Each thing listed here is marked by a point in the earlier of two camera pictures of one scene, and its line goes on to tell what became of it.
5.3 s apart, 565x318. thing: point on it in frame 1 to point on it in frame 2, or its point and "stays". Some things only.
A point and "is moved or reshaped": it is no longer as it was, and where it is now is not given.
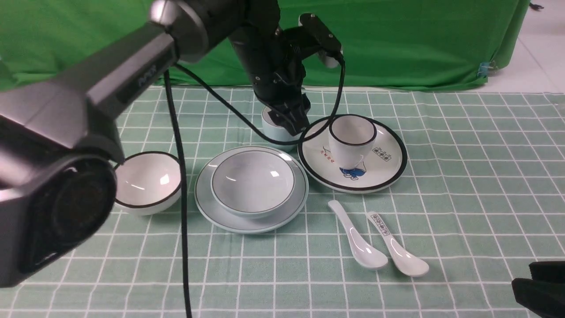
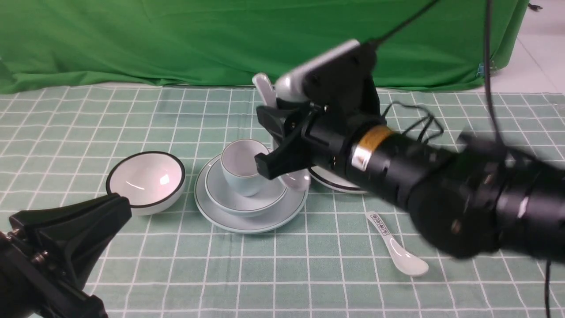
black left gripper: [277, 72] to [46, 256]
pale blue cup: [274, 130] is moved or reshaped
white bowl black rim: [147, 183] stays
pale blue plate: [215, 216] stays
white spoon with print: [405, 259] stays
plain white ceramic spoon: [366, 255] to [299, 180]
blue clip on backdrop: [483, 70] stays
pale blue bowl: [252, 183] stays
